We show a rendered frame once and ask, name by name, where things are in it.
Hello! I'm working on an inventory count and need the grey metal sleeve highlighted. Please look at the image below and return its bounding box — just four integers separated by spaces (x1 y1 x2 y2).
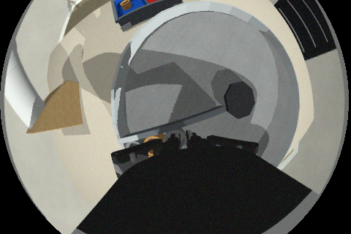
164 128 187 149
126 138 145 148

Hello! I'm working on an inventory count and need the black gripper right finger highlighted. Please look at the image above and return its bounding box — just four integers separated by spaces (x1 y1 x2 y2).
186 130 259 155

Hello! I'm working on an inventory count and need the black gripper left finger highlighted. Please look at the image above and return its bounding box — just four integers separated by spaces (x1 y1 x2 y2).
111 132 181 178

